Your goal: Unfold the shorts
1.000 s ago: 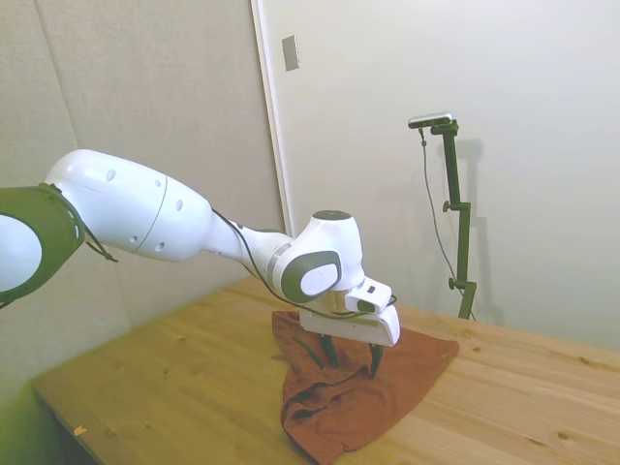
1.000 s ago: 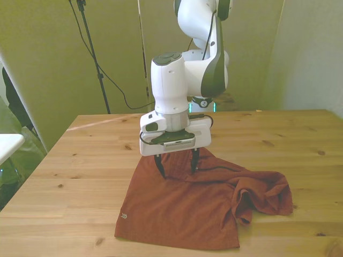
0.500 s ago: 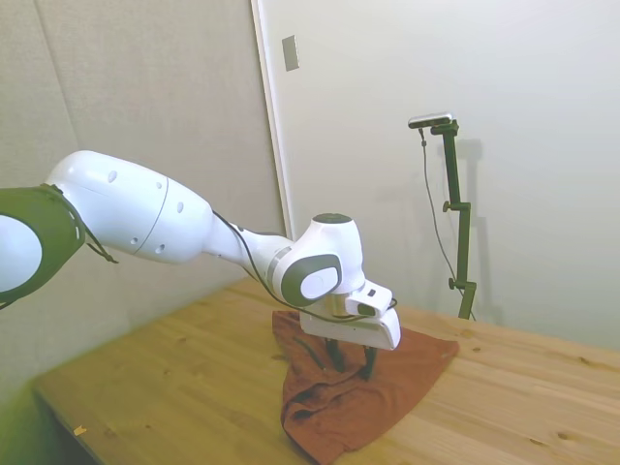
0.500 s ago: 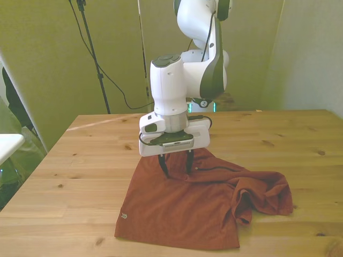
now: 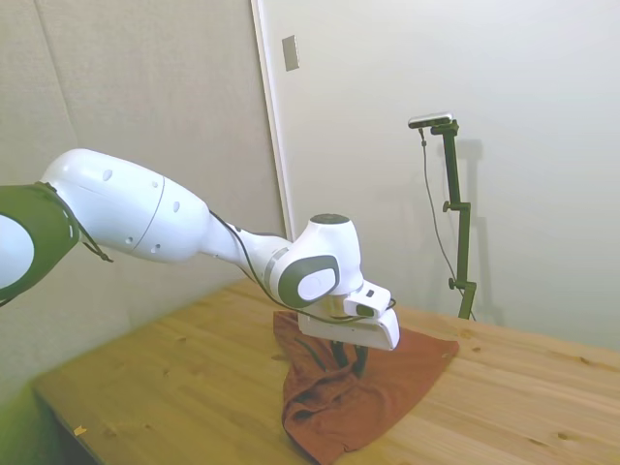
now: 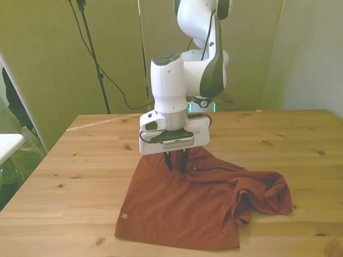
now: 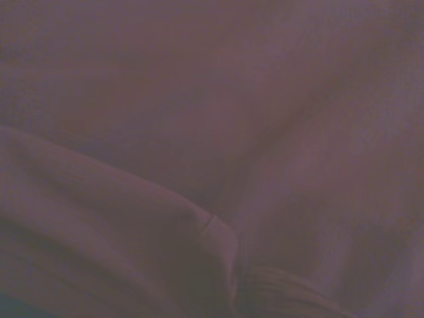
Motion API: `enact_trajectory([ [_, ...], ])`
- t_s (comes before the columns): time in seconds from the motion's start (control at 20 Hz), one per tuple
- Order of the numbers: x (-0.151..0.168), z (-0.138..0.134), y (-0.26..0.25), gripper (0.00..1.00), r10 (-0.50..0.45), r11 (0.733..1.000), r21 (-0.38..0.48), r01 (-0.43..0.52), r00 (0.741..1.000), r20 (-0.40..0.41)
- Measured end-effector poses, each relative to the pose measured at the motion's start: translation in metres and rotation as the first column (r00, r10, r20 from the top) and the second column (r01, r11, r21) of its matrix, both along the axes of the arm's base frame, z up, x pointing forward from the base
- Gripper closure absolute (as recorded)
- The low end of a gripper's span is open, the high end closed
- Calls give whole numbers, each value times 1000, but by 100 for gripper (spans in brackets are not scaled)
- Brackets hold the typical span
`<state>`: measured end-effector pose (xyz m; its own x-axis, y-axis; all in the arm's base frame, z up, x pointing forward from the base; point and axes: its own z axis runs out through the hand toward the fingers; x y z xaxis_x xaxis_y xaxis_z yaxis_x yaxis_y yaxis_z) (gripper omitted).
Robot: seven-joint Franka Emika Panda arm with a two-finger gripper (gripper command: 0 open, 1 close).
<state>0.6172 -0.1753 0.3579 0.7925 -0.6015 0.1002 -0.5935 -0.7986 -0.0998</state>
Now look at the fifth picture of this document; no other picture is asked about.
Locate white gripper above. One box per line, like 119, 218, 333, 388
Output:
297, 308, 402, 380

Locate red-brown shorts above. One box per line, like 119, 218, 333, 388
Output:
272, 309, 460, 465

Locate dark green arm joint cover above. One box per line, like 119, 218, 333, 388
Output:
0, 181, 115, 309

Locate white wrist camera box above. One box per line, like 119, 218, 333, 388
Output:
343, 289, 391, 321

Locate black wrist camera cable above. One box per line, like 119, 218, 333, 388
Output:
206, 209, 397, 322

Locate dark camera stand pole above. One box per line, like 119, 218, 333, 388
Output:
428, 120, 479, 322

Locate white door frame trim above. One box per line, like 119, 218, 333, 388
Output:
250, 0, 297, 243

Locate grey stereo camera bar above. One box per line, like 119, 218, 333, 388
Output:
408, 111, 457, 130

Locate grey wall switch plate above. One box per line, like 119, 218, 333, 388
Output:
281, 34, 302, 74

